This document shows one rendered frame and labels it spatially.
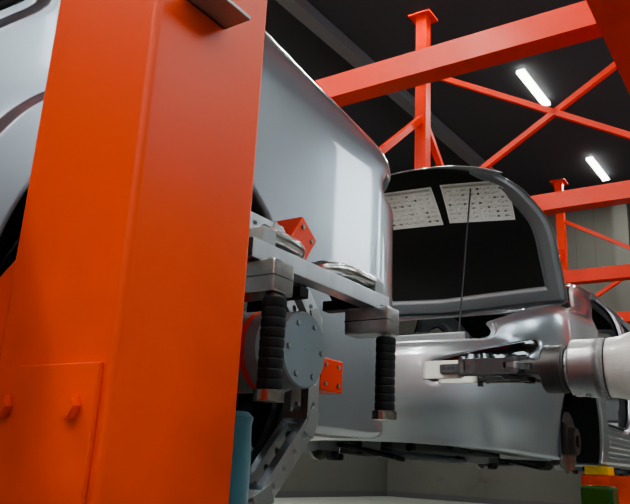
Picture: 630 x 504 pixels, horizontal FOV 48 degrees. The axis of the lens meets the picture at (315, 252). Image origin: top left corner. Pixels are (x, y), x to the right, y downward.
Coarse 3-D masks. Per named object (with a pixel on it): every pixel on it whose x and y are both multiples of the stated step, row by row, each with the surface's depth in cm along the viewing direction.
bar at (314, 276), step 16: (256, 240) 103; (256, 256) 103; (272, 256) 106; (288, 256) 110; (304, 272) 113; (320, 272) 117; (320, 288) 119; (336, 288) 120; (352, 288) 125; (368, 288) 130; (368, 304) 129; (384, 304) 134
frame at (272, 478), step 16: (256, 224) 136; (272, 224) 140; (288, 304) 148; (304, 304) 146; (320, 320) 150; (288, 400) 145; (304, 400) 143; (288, 416) 144; (304, 416) 142; (288, 432) 143; (304, 432) 141; (272, 448) 138; (288, 448) 136; (304, 448) 140; (256, 464) 134; (272, 464) 133; (288, 464) 135; (256, 480) 133; (272, 480) 130; (256, 496) 126; (272, 496) 129
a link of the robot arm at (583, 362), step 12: (576, 348) 108; (588, 348) 106; (600, 348) 106; (564, 360) 109; (576, 360) 106; (588, 360) 105; (600, 360) 104; (564, 372) 108; (576, 372) 106; (588, 372) 105; (600, 372) 104; (576, 384) 106; (588, 384) 105; (600, 384) 104; (576, 396) 110; (588, 396) 109; (600, 396) 106
